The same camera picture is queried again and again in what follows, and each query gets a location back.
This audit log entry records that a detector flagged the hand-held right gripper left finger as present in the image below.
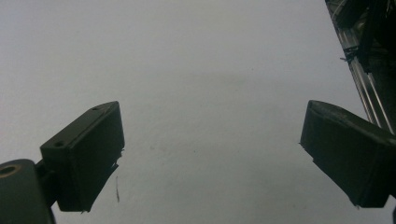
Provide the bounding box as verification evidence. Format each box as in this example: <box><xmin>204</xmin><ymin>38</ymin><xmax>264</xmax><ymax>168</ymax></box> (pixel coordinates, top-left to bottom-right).
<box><xmin>39</xmin><ymin>100</ymin><xmax>126</xmax><ymax>214</ymax></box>

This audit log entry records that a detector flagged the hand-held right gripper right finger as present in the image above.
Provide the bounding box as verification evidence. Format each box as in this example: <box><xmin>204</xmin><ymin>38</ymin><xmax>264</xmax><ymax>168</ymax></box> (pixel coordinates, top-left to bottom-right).
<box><xmin>299</xmin><ymin>99</ymin><xmax>396</xmax><ymax>209</ymax></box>

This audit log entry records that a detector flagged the aluminium frame rail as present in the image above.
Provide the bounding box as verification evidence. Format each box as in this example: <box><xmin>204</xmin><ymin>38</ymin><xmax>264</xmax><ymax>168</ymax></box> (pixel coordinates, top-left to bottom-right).
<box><xmin>324</xmin><ymin>0</ymin><xmax>396</xmax><ymax>135</ymax></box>

